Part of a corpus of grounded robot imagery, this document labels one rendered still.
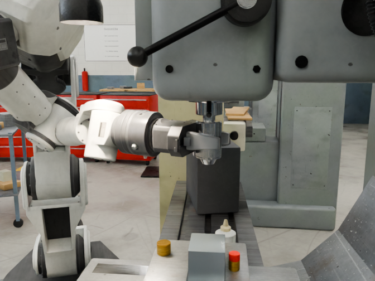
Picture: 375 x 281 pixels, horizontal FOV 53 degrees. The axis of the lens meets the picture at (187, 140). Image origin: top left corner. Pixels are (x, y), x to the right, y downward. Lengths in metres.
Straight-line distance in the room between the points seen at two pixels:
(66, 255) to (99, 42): 8.89
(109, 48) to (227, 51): 9.47
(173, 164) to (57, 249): 1.25
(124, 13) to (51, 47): 9.08
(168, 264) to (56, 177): 0.72
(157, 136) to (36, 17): 0.37
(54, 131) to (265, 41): 0.60
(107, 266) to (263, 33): 0.45
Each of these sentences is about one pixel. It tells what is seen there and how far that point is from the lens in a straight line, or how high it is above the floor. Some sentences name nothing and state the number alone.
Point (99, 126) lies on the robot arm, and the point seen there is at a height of 1.25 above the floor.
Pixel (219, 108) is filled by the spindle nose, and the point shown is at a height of 1.29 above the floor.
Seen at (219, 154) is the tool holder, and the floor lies 1.21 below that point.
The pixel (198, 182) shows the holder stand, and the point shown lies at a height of 1.06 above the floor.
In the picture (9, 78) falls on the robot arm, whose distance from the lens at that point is 0.89.
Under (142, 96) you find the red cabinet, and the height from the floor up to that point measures 0.98.
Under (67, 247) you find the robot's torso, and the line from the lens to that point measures 1.42.
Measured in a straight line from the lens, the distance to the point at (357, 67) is 0.59.
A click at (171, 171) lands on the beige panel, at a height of 0.69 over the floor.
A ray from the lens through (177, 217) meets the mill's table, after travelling 1.04.
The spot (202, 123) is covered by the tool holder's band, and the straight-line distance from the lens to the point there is 0.66.
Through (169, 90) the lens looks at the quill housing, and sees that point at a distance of 0.58.
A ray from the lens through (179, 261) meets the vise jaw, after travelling 0.60.
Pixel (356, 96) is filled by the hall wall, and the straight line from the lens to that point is 10.35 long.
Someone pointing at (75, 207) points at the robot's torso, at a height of 0.92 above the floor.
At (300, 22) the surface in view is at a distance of 0.57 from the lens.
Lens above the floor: 1.36
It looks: 11 degrees down
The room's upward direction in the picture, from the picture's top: straight up
